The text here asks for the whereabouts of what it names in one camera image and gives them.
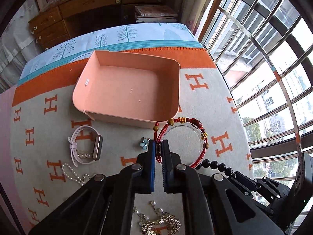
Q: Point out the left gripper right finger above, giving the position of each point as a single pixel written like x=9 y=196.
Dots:
x=169 y=161

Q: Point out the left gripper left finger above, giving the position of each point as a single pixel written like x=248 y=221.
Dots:
x=145 y=181

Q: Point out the pink strap smartwatch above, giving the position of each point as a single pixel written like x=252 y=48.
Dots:
x=85 y=145

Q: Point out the blue flower brooch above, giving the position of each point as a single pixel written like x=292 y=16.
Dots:
x=144 y=143

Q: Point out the orange H pattern blanket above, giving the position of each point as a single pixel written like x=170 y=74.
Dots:
x=45 y=117

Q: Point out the pink plastic tray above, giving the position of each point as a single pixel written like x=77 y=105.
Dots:
x=128 y=88

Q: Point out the blue tree pattern bedsheet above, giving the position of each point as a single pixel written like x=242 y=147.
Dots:
x=115 y=39

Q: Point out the stack of books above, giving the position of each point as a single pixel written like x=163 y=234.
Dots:
x=155 y=14

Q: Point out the metal window grille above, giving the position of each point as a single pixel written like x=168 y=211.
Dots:
x=263 y=50

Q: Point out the wooden desk with drawers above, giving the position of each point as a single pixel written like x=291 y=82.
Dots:
x=66 y=19

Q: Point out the white lace covered furniture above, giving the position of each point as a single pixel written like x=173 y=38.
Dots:
x=18 y=44

